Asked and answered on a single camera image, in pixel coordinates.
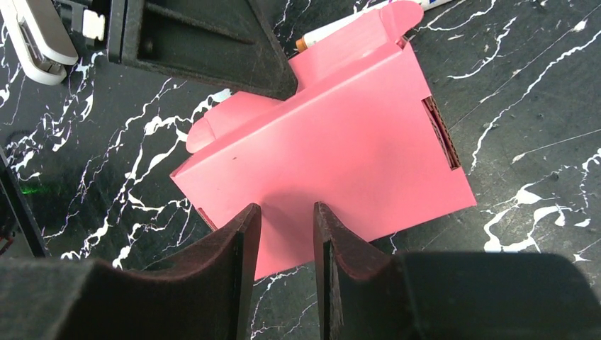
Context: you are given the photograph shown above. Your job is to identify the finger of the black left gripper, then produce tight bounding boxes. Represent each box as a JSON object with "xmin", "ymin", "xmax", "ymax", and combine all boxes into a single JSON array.
[{"xmin": 106, "ymin": 0, "xmax": 298, "ymax": 100}]

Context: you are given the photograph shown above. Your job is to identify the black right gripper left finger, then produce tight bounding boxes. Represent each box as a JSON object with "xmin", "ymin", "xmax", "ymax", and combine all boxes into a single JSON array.
[{"xmin": 1, "ymin": 203, "xmax": 262, "ymax": 339}]

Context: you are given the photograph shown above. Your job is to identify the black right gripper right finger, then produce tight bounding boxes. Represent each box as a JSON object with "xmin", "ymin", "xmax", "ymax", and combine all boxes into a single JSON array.
[{"xmin": 313, "ymin": 202, "xmax": 600, "ymax": 339}]

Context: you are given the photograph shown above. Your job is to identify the pink cardboard box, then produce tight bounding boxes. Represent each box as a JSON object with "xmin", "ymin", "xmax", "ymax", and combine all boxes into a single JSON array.
[{"xmin": 171, "ymin": 1, "xmax": 476, "ymax": 279}]

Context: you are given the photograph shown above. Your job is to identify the orange capped white marker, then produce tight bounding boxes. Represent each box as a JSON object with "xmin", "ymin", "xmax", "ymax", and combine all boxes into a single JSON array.
[{"xmin": 296, "ymin": 0, "xmax": 454, "ymax": 52}]

